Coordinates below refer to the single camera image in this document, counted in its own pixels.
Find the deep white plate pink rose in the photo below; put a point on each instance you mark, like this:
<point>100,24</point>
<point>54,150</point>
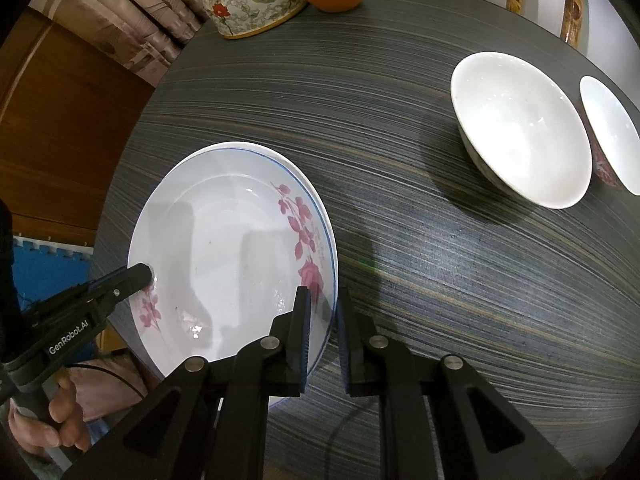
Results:
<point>225,240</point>

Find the brown wooden cabinet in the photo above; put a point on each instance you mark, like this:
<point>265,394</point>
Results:
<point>65,135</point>

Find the beige patterned curtain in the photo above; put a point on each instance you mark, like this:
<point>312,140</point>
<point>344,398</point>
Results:
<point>125,25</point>

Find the pink clothing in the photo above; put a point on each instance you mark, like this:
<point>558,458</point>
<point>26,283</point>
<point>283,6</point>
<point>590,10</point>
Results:
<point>110,390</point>

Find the floral ceramic teapot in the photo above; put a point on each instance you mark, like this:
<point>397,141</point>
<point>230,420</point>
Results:
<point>250,5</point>

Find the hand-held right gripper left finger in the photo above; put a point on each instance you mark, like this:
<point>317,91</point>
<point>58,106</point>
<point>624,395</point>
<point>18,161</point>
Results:
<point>302,340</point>

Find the wooden chair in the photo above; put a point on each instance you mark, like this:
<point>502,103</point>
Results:
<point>572,10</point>

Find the white bowl pink outside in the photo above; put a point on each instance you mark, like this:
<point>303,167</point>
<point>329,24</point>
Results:
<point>612,135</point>

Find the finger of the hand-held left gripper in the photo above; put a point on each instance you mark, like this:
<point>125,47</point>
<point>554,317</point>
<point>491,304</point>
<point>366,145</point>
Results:
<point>125,282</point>

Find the large white plate purple flowers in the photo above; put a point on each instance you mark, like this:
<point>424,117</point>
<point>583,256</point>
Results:
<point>280,403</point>

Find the white bowl grey floral outside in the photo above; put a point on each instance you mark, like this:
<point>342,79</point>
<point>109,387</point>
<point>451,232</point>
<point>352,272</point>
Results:
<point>525,130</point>

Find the person's left hand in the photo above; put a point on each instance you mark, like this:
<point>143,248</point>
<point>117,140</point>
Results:
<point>60,425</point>

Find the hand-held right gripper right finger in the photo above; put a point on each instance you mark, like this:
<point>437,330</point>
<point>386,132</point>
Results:
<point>342,340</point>

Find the blue foam mat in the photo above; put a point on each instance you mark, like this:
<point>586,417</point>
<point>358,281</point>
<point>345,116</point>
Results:
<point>50,270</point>

